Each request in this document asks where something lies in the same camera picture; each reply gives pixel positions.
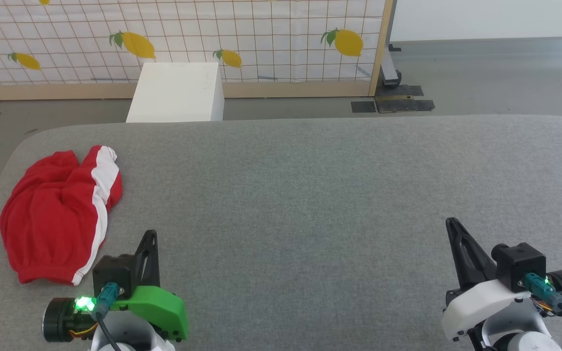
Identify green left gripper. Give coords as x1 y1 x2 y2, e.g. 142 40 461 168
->
42 229 189 343

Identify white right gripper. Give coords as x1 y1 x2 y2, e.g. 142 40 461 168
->
441 217 562 342

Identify red shorts with white stripe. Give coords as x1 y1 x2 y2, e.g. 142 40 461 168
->
0 145 123 286

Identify grey fabric sofa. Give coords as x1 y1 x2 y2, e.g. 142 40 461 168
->
0 115 562 351

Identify large black floor plate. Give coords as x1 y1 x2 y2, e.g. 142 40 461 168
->
375 85 436 114

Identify white rectangular box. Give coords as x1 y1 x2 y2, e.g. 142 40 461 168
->
126 62 225 123

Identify lemon print partition screen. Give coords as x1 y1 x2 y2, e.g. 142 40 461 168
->
0 0 395 101

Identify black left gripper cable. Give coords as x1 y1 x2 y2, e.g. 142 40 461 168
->
94 282 124 351

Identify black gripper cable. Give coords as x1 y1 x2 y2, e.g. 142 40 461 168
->
523 273 562 342
94 282 124 351

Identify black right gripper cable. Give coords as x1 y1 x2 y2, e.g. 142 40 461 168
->
523 273 562 342

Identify grey metal post with caster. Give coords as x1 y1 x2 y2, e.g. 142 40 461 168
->
380 0 403 90

